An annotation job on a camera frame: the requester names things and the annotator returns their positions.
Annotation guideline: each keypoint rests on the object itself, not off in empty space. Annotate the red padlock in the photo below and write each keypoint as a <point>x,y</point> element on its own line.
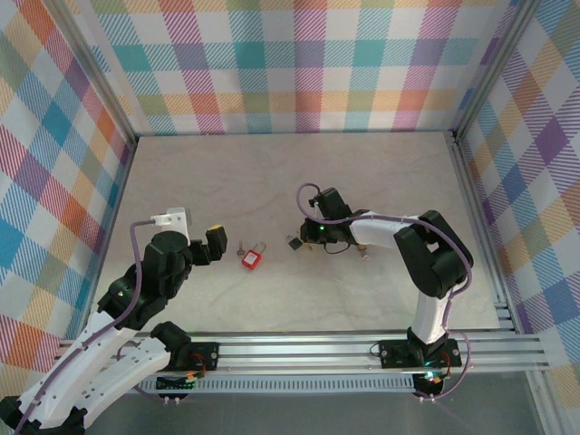
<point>251,261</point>

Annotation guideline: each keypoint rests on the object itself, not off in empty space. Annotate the small silver key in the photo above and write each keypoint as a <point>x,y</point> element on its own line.
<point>309,247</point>

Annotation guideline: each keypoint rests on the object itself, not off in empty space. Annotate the brass padlock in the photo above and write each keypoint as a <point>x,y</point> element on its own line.
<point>361,247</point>

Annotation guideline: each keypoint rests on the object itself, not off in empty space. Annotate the black padlock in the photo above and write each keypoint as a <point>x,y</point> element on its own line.
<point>296,244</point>

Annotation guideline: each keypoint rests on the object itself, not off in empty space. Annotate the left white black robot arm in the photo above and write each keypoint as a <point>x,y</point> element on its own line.
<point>68,367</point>

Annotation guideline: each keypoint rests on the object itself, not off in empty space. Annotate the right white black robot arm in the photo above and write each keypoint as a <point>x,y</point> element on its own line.
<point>430,317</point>

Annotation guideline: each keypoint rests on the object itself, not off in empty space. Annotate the aluminium base beam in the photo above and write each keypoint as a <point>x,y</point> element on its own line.
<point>294,351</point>

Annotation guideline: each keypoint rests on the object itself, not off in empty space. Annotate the grey metal panel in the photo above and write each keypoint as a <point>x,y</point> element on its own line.
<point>294,417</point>

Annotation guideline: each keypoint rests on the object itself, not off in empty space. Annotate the aluminium side rail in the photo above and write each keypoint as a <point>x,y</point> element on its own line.
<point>118,195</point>
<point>478,217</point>

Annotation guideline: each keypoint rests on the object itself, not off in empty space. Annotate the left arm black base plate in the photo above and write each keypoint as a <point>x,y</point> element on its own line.
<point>212,351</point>

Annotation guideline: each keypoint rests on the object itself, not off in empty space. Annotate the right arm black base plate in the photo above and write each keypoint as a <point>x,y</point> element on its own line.
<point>389,350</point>

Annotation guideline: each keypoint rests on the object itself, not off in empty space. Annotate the aluminium frame post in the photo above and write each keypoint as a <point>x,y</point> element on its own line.
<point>102,79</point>
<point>494,68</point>

